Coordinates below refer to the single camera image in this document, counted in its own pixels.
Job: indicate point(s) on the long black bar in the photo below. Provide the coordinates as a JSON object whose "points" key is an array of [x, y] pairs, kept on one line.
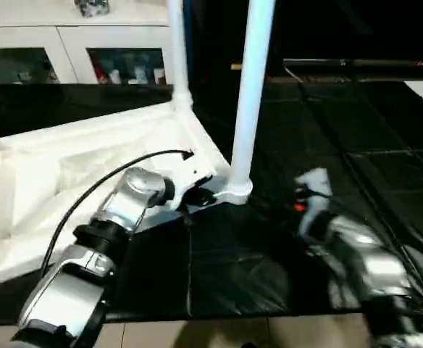
{"points": [[363, 64]]}

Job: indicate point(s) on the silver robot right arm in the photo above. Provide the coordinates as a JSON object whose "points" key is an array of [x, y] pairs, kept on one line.
{"points": [[363, 261]]}

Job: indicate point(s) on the white compartment tray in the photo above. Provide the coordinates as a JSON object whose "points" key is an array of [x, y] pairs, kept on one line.
{"points": [[52, 167]]}

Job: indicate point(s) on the black work mat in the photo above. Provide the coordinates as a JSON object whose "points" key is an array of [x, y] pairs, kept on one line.
{"points": [[342, 145]]}

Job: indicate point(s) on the white glass-door cabinet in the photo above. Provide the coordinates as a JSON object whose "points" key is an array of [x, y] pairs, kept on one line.
{"points": [[66, 43]]}

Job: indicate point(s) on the small red bottle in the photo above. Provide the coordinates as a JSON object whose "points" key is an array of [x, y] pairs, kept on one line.
{"points": [[101, 72]]}

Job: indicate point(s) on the silver crumpled object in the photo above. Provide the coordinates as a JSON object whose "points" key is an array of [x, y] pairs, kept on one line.
{"points": [[92, 6]]}

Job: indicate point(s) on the small tan tag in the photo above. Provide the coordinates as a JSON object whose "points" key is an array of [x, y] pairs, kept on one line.
{"points": [[236, 66]]}

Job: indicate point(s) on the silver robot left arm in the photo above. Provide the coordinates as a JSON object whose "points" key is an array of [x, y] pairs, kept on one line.
{"points": [[117, 217]]}

